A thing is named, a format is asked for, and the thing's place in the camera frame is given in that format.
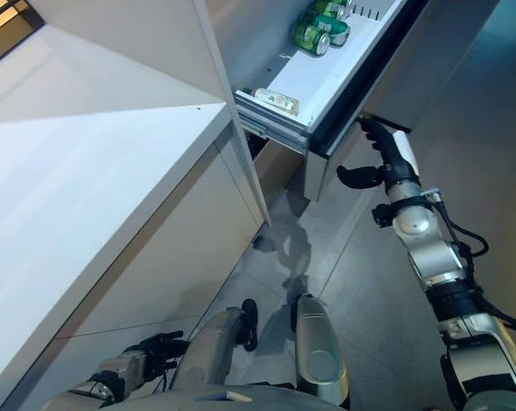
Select yellow green drink can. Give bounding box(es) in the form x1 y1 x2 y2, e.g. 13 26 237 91
293 21 332 57
311 0 355 21

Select yellow tea bottle white cap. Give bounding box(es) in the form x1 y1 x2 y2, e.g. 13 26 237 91
241 86 302 117

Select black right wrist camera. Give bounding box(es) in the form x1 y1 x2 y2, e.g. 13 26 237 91
371 203 396 227

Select white fridge drawer steel front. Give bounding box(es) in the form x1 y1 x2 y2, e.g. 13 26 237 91
234 0 418 203

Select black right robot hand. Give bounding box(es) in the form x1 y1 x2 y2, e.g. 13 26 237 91
336 118 422 189

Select black window frame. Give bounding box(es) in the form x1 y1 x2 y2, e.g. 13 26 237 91
0 0 50 73

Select grey robot torso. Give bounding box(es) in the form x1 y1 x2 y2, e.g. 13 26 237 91
51 382 311 411

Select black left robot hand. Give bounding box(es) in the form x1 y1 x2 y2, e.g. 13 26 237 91
137 329 187 381

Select white tall cabinet panel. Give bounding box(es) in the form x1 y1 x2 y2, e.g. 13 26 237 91
26 0 272 227

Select stainless steel fridge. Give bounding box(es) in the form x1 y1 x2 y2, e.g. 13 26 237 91
205 0 503 224

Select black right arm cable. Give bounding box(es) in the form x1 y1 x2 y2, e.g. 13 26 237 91
436 200 516 336

